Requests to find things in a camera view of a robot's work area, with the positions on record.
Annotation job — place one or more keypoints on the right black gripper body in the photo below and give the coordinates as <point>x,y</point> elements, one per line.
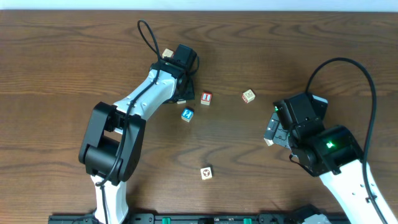
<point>278,134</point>

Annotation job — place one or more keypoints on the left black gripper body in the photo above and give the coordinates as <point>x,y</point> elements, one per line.
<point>188,91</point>

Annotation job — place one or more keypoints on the red letter I block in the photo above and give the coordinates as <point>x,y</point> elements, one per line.
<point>206,98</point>

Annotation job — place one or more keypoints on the blue number 2 block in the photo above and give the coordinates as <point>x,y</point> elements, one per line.
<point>187,115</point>

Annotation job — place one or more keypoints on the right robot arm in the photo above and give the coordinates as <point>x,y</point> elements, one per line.
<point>333,155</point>

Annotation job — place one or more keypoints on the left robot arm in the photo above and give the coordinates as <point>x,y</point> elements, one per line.
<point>112,144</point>

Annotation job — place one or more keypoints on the cream block top centre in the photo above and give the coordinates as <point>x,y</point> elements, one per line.
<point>167,53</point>

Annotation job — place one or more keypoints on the cream block right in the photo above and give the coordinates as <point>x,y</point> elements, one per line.
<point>269,142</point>

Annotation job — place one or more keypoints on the cream block with red side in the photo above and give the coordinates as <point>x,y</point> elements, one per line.
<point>248,96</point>

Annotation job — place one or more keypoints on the cream block red symbol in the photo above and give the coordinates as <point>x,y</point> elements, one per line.
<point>206,173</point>

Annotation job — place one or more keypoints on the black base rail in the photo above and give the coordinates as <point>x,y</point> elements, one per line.
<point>147,218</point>

